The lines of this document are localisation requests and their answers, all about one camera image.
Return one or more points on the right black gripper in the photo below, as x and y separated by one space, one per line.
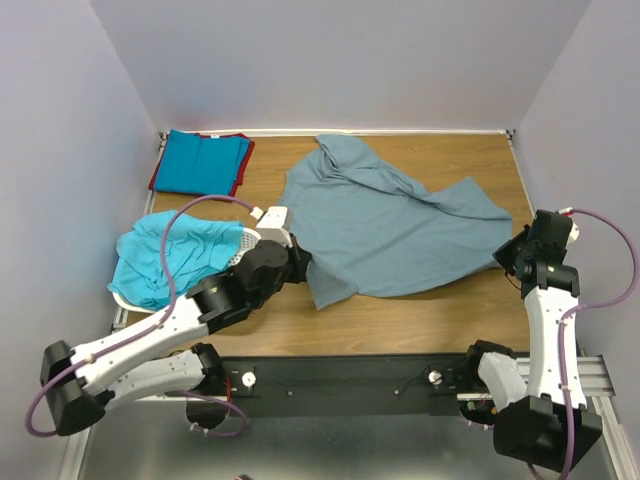
503 253

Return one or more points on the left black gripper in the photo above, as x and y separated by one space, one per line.
298 259

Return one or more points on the grey-blue t shirt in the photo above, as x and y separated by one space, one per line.
373 230

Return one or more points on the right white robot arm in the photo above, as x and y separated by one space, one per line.
545 350

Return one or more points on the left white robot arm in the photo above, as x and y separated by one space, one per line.
150 340

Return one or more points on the white perforated basket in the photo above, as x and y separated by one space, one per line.
248 241

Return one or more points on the crumpled teal t shirt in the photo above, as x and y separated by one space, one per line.
195 249

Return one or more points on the folded teal t shirt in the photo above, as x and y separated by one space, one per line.
200 162

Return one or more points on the folded red t shirt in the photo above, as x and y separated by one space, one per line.
242 172

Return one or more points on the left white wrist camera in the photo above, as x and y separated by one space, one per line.
274 224

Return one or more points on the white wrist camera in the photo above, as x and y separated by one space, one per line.
574 232
274 224

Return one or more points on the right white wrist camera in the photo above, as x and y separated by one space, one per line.
574 232

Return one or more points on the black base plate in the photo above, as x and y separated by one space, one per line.
325 386

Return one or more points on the aluminium frame rail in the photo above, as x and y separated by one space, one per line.
207 412

